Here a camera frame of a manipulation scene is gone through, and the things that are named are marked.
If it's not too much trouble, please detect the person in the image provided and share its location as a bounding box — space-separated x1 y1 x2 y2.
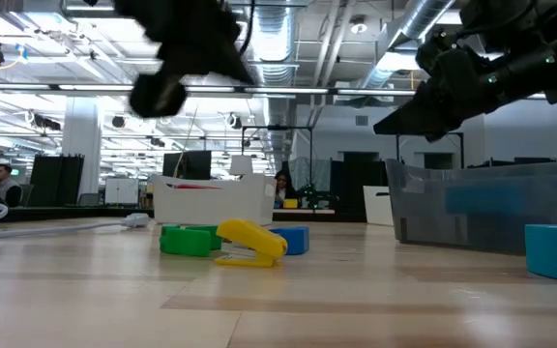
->
273 169 299 209
0 162 24 209

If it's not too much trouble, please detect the yellow mini stapler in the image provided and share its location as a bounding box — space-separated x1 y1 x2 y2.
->
214 218 289 269

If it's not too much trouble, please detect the blue mini stapler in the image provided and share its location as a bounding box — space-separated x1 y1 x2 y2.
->
268 225 310 256

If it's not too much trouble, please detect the grey translucent plastic bin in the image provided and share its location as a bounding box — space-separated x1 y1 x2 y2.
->
385 158 557 256

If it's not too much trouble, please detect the white cabinet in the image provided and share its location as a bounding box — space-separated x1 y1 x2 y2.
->
103 177 140 207

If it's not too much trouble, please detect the green potted plant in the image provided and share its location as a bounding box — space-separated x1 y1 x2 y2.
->
302 183 340 212

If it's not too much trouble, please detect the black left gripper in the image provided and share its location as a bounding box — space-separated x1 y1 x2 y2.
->
113 0 256 120

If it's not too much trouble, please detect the green mini stapler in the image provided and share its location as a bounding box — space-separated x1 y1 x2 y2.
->
159 223 222 258

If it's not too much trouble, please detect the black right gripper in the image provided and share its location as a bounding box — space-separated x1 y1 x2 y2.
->
373 27 513 143

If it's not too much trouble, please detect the black partition panel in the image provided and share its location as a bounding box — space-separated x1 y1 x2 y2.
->
29 154 85 208

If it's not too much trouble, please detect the black computer monitor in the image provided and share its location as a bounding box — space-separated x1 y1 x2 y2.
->
161 150 213 181

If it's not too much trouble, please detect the black metal table frame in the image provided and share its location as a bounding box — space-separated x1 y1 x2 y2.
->
0 206 367 224

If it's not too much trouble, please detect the small white plastic bin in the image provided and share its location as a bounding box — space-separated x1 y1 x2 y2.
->
362 185 396 227

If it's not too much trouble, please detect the white power cable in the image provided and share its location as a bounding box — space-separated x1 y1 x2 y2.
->
0 173 153 239

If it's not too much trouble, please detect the large white plastic bin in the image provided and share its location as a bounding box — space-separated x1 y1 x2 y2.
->
152 173 278 226

